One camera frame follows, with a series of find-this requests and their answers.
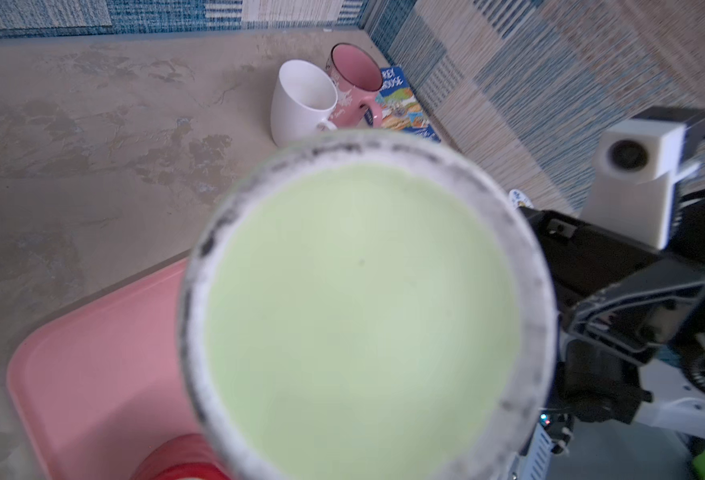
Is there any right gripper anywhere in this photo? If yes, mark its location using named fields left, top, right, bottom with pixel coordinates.
left=521, top=207, right=705, bottom=360

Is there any light green mug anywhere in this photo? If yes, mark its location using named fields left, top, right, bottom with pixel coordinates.
left=178, top=130, right=558, bottom=479

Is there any pink ghost pattern mug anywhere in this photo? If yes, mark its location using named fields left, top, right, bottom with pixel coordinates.
left=326, top=43, right=384, bottom=128

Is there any white mug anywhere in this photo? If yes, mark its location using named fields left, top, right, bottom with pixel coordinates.
left=270, top=59, right=338, bottom=148

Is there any red mug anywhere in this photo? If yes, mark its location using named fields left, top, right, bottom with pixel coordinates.
left=130, top=434, right=230, bottom=480

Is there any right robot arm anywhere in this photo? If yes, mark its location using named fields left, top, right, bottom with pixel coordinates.
left=524, top=189, right=705, bottom=440

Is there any small round tin can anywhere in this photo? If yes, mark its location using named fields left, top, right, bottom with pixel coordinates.
left=509, top=189, right=534, bottom=209

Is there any blue treehouse book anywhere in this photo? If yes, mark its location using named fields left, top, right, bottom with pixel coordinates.
left=376, top=66, right=442, bottom=143

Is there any pink plastic tray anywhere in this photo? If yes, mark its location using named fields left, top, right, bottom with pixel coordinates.
left=6, top=261, right=200, bottom=479

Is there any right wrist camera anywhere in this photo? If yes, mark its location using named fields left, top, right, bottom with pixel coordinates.
left=580, top=106, right=705, bottom=249

